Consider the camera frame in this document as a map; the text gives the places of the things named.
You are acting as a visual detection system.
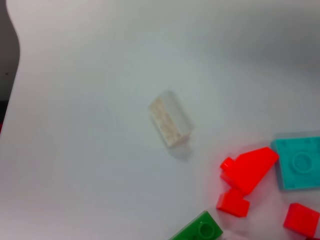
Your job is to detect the translucent white building brick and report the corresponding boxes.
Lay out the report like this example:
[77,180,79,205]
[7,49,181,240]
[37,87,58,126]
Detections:
[148,91,196,148]

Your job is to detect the bright red slope brick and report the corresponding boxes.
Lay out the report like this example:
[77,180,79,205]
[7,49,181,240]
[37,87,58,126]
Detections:
[219,146,280,196]

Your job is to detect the small bright red brick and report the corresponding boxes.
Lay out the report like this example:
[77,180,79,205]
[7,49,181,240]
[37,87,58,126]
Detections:
[216,188,251,218]

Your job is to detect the green flat building plate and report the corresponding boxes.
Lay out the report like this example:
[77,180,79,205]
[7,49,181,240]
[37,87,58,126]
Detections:
[168,210,224,240]

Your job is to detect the teal square building plate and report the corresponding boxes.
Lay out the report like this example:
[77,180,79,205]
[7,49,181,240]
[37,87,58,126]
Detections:
[270,136,320,191]

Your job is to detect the small orange-red square brick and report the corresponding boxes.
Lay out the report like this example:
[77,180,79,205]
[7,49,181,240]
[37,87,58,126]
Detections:
[283,202,320,238]

